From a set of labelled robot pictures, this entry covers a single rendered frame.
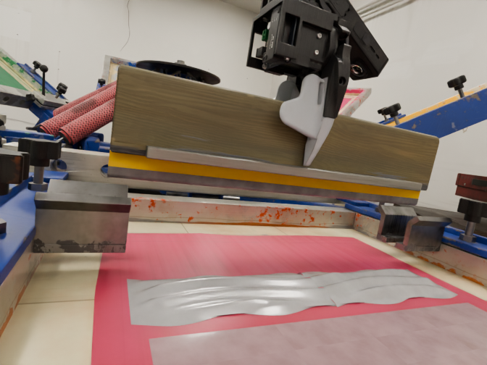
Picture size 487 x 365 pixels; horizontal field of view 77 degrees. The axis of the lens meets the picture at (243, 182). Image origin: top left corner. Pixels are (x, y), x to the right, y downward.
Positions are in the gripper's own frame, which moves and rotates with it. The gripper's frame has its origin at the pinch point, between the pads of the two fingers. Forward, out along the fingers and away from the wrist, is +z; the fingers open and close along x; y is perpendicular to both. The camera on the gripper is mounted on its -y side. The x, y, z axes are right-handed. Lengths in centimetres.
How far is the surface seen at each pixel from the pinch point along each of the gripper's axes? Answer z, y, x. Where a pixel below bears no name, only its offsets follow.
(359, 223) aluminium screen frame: 11.8, -25.6, -14.4
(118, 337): 13.6, 18.7, 10.6
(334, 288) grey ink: 12.9, -1.4, 7.5
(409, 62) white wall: -88, -200, -166
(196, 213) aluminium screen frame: 11.8, 6.9, -15.9
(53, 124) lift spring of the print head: 3, 35, -70
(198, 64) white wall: -102, -82, -414
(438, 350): 13.5, -4.3, 16.6
